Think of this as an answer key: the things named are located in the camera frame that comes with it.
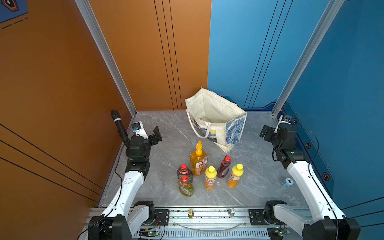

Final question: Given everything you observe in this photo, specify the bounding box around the orange bottle yellow cap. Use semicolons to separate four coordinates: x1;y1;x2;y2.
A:
205;166;217;191
227;164;244;189

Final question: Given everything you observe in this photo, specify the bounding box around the large orange dish soap bottle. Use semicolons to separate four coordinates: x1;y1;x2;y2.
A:
190;141;208;176

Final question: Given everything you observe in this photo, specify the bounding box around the starry night canvas tote bag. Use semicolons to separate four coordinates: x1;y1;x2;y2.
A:
185;88;248;153

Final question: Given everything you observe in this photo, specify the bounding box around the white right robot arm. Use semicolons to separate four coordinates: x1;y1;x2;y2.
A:
260;122;361;240

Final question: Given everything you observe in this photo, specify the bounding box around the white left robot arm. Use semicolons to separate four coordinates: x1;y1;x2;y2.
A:
78;122;162;240

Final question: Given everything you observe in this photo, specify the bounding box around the dark red soap bottle left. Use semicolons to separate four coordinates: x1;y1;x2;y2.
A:
177;164;194;183

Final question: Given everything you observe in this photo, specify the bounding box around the dark red soap bottle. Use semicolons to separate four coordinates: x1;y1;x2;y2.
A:
217;155;231;179
177;164;194;183

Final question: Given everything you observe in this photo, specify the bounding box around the dark red soap bottle right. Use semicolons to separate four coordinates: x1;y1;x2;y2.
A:
217;155;231;179

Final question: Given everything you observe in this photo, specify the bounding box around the green soap bottle red cap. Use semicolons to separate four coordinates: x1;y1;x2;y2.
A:
179;176;194;198

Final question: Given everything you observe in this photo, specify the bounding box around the black microphone on stand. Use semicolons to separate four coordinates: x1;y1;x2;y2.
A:
111;110;130;148

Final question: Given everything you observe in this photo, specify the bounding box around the small blue white tape roll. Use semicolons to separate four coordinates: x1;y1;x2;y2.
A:
281;178;295;189

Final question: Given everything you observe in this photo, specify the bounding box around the green circuit board left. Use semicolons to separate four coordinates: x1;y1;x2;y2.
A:
139;229;161;238

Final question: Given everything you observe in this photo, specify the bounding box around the circuit board right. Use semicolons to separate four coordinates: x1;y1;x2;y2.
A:
268;229;291;240

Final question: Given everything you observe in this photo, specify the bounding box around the brass knob on rail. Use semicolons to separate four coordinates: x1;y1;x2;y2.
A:
188;210;194;218

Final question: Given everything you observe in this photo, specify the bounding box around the silver knob on rail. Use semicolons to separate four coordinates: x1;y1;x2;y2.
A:
228;208;235;217

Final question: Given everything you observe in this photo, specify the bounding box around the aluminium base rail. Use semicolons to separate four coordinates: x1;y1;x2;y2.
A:
78;206;316;240

